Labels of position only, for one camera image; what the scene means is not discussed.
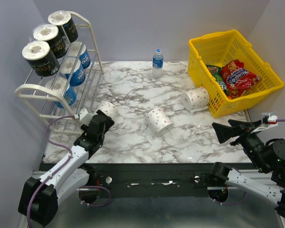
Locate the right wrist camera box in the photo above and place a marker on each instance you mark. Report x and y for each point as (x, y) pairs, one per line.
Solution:
(268, 120)

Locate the floral roll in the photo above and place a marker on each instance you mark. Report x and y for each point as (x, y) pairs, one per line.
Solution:
(195, 100)
(158, 121)
(108, 108)

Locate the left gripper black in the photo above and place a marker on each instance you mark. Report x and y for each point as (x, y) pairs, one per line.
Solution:
(109, 122)

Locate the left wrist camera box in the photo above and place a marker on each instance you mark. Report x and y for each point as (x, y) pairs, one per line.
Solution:
(84, 117)

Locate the black roll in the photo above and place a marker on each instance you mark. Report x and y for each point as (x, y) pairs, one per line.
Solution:
(66, 26)
(41, 58)
(50, 34)

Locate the red snack bag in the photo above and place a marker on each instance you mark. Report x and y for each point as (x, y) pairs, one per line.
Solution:
(237, 79)

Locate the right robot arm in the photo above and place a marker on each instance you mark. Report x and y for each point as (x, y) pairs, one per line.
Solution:
(268, 157)

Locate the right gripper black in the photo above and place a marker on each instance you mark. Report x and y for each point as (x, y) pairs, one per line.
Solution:
(223, 132)

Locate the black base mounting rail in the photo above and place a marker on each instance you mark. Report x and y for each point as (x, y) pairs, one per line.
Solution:
(132, 180)

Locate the white metal shelf rack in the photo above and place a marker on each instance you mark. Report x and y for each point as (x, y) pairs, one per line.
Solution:
(36, 92)

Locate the blue sea monsters roll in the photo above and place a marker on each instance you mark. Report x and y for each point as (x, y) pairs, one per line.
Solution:
(77, 48)

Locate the yellow plastic shopping basket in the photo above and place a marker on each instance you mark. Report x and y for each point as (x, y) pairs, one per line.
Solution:
(218, 49)

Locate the green snack bag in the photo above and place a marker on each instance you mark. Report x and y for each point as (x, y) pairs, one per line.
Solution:
(215, 72)

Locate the clear water bottle blue label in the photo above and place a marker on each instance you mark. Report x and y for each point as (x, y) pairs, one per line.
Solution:
(157, 63)

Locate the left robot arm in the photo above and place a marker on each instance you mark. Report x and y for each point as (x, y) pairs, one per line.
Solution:
(41, 196)

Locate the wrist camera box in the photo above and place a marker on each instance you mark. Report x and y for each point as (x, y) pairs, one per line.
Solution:
(84, 117)
(268, 120)

